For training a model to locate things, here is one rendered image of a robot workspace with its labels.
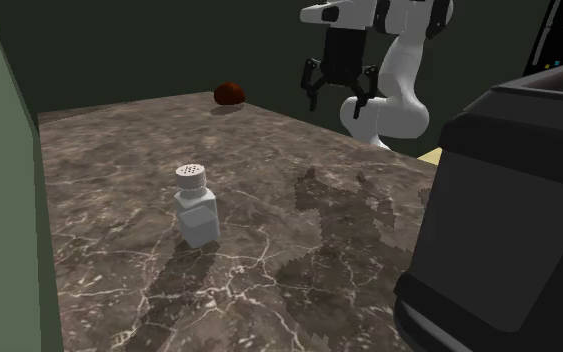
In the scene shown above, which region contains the black toaster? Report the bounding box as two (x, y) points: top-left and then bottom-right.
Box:
(391, 60), (563, 352)

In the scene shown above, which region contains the black refrigerator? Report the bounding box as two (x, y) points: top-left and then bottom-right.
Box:
(523, 0), (563, 77)

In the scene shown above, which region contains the dark red round fruit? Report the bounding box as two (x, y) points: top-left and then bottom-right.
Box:
(213, 81), (247, 106)

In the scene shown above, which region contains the white salt shaker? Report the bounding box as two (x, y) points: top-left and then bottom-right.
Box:
(173, 163), (222, 249)

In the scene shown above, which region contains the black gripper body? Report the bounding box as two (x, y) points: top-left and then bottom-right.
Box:
(319, 27), (369, 89)

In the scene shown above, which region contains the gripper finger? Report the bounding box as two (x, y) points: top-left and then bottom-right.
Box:
(300, 57), (330, 113)
(348, 64), (381, 121)

